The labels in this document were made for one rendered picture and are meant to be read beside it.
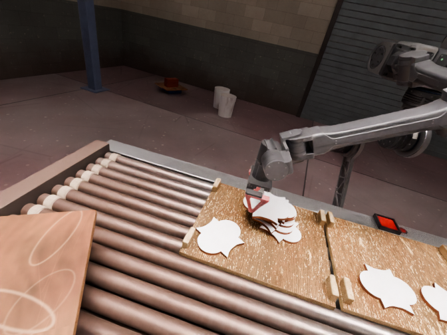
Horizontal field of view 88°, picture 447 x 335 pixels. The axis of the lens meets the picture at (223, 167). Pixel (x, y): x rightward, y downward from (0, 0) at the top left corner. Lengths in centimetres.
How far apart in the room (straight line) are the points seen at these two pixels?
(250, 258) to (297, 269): 13
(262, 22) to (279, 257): 501
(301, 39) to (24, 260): 514
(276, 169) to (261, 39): 492
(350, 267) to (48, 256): 74
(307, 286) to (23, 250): 63
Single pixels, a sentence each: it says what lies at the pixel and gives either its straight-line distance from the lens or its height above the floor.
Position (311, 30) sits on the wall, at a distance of 528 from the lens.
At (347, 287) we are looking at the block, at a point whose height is 96.
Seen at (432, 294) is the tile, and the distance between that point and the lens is 91.
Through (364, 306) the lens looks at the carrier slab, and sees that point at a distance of 76.
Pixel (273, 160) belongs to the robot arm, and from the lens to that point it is 55.
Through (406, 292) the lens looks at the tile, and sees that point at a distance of 86.
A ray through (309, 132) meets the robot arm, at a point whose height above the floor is 127.
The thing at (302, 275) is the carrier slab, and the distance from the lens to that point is 71.
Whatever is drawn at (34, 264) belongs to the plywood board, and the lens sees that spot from 56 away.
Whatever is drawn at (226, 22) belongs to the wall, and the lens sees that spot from 563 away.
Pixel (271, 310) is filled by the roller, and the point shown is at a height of 92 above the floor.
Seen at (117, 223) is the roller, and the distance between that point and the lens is 76.
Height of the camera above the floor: 146
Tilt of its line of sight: 32 degrees down
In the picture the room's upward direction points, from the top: 12 degrees clockwise
